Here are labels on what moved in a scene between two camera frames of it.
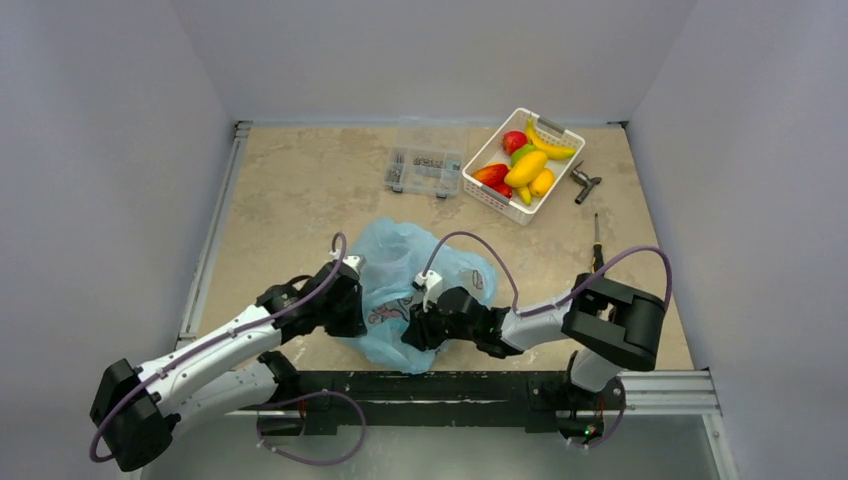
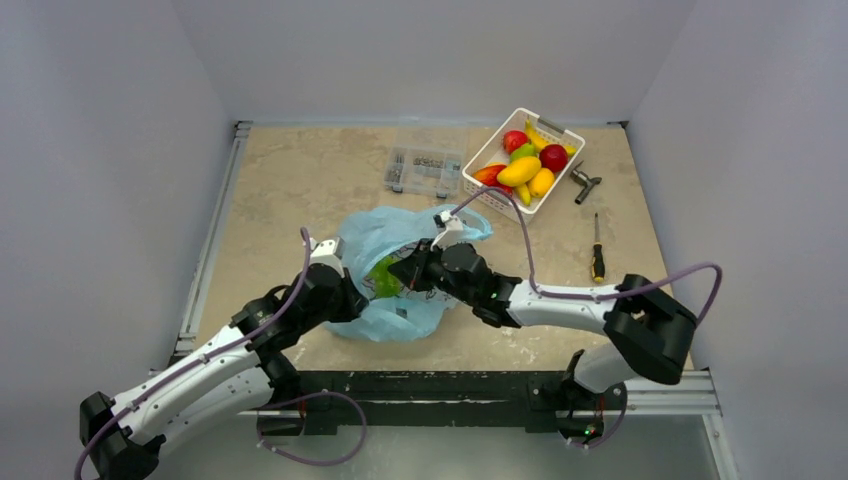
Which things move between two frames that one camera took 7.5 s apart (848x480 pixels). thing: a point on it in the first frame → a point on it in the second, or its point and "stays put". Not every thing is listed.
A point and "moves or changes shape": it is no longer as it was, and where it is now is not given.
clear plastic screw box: x=423 y=170 stays put
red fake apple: x=512 y=140 stays put
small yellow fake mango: x=542 y=183 stays put
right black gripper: x=420 y=329 → x=416 y=266
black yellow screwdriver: x=598 y=260 stays put
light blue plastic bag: x=390 y=254 moves or changes shape
